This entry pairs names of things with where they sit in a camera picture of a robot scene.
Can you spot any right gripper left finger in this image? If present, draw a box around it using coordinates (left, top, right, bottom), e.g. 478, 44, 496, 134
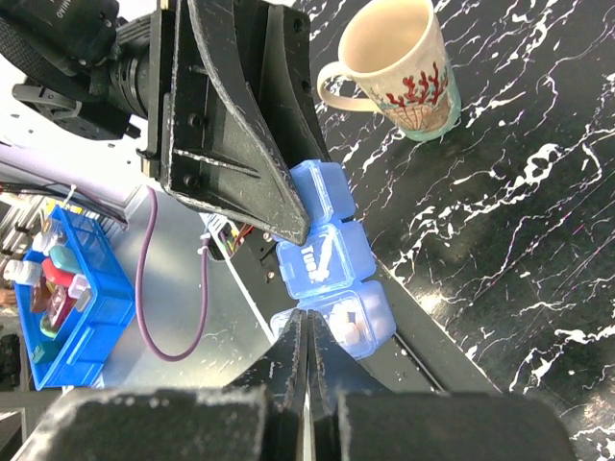
15, 311, 307, 460

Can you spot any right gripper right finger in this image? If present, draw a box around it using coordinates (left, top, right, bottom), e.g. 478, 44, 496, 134
307, 311, 577, 460

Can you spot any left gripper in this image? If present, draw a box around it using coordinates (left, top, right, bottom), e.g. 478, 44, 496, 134
139, 0, 331, 244

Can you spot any blue pill organizer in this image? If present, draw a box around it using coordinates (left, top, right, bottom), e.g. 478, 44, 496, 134
276, 160, 396, 359

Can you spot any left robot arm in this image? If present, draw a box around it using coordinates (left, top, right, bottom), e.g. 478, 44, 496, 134
1, 1, 328, 244

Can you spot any cream floral mug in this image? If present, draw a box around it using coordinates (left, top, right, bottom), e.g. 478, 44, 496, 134
316, 0, 461, 142

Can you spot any blue storage basket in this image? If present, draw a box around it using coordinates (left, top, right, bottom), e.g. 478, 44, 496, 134
14, 206, 135, 391

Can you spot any black marble mat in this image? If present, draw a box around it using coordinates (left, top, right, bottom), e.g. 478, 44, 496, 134
316, 1, 614, 460

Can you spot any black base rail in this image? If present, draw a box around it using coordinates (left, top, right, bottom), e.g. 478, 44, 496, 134
206, 215, 497, 393

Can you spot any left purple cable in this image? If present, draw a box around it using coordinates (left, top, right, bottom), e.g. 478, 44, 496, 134
135, 186, 211, 362

